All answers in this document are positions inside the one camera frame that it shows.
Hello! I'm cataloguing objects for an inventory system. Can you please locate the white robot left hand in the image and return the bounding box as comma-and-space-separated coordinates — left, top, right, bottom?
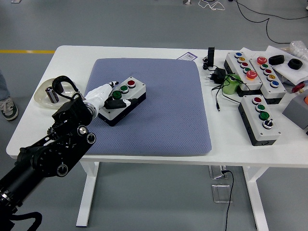
84, 80, 140, 114

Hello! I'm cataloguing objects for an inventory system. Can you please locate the grey four-button control box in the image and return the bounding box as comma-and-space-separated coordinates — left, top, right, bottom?
98, 76, 147, 128

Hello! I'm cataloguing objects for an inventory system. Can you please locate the grey box with orange button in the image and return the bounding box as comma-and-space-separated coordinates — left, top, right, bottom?
282, 89, 308, 130

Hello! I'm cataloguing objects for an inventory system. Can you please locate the loose red mushroom button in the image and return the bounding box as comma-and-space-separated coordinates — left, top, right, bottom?
292, 81, 306, 94

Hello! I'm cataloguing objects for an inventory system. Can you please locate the translucent shallow dish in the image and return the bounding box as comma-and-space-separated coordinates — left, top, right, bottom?
34, 78, 81, 110

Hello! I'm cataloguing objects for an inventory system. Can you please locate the grey-blue textured mat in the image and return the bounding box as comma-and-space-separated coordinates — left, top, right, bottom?
81, 57, 213, 157

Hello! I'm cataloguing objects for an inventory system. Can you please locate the yellow floor tape line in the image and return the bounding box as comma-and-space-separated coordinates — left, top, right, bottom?
0, 50, 56, 54

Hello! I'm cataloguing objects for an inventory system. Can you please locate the person's shoe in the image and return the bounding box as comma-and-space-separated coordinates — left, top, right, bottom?
0, 96, 19, 121

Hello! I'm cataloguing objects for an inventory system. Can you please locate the white table leg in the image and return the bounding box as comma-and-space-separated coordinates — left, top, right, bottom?
242, 166, 270, 231
76, 161, 101, 227

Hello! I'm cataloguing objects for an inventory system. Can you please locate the person's leg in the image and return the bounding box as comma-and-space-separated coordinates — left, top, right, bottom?
0, 69, 10, 101

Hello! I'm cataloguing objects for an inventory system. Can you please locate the purple-edged label card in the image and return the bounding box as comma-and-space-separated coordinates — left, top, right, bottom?
177, 51, 197, 61

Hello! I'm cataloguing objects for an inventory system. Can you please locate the black upright charger stand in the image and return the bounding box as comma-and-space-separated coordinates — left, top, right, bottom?
207, 47, 216, 68

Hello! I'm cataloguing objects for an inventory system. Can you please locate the black power adapter plug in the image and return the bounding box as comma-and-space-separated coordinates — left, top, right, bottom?
205, 67, 227, 85

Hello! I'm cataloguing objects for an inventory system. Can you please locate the green plastic cup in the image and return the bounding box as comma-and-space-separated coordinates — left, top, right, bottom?
222, 74, 244, 96

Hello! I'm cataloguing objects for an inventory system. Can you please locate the clear plastic floor plate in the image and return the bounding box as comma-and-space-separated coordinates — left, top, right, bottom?
208, 165, 229, 180
211, 184, 233, 203

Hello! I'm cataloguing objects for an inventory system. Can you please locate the clear bubble wrap bag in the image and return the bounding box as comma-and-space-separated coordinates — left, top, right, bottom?
285, 40, 308, 62

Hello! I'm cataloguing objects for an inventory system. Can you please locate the thin black adapter cable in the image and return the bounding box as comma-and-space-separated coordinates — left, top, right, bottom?
211, 74, 244, 113

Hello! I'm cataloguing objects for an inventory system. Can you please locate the white floor cord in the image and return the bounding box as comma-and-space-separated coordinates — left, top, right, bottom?
198, 0, 226, 12

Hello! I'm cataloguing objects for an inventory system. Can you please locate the black floor power cable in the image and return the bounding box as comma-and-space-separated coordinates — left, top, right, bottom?
220, 169, 235, 231

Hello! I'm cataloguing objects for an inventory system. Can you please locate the long black floor cable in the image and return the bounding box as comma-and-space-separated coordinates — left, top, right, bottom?
234, 0, 308, 24

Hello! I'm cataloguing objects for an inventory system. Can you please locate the control box with selector switch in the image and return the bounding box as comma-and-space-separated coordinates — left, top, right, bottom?
238, 95, 282, 147

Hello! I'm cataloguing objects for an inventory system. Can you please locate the black foam ring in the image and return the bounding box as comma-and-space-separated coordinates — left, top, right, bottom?
288, 58, 303, 70
268, 54, 285, 66

